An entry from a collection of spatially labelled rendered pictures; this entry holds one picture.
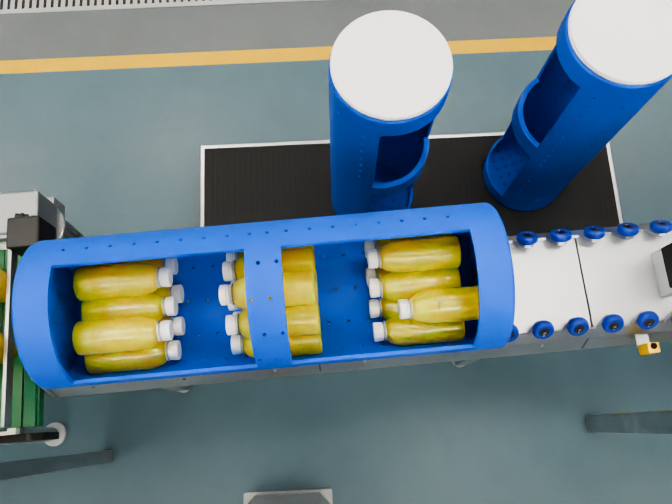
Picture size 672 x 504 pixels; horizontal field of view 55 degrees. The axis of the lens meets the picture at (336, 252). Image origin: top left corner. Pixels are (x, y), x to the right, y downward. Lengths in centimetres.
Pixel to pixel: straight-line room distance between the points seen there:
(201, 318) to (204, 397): 98
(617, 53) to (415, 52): 46
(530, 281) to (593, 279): 14
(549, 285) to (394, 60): 61
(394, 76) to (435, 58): 10
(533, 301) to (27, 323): 101
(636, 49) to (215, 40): 172
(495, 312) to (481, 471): 127
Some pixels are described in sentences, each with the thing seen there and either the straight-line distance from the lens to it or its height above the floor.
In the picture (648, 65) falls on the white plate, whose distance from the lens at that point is 166.
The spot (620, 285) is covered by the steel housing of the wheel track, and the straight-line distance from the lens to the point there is 156.
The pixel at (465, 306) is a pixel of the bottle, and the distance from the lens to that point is 124.
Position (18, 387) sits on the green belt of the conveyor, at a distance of 158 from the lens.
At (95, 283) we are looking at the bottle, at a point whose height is 113.
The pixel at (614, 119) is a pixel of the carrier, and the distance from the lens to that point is 177.
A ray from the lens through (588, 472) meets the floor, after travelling 248.
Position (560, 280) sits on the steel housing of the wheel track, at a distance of 152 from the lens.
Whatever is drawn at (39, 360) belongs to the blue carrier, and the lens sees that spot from 125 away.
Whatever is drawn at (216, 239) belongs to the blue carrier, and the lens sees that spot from 119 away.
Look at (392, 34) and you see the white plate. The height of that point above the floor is 104.
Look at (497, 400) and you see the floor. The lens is 239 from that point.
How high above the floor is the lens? 232
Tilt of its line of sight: 75 degrees down
